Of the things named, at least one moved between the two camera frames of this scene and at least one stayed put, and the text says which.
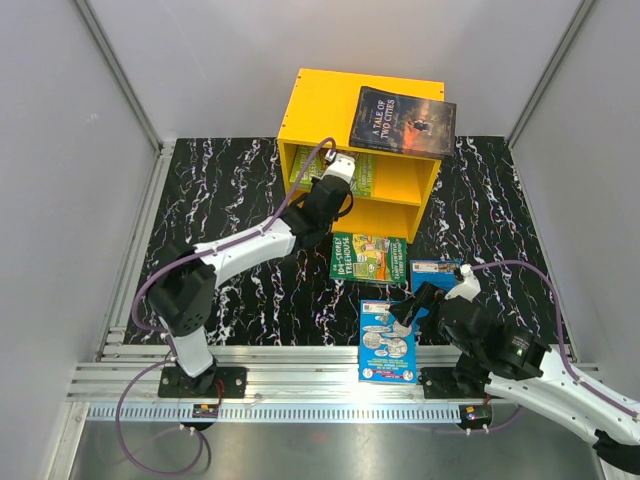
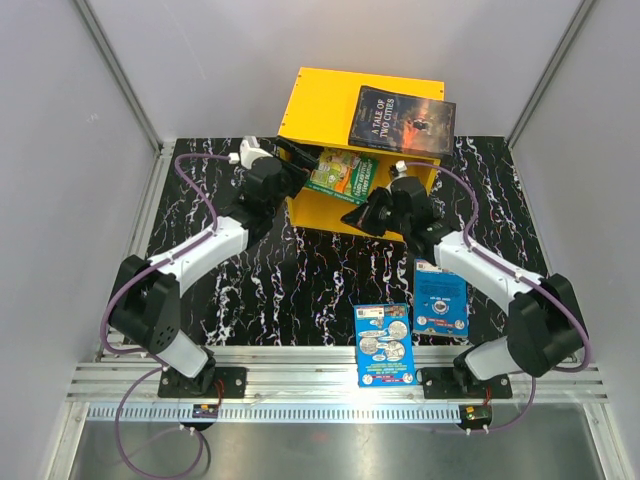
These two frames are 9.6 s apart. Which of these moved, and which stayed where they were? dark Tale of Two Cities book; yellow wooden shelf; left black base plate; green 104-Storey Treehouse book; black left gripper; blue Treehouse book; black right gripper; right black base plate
Moved: black right gripper; black left gripper; green 104-Storey Treehouse book
Stayed: blue Treehouse book; yellow wooden shelf; left black base plate; right black base plate; dark Tale of Two Cities book
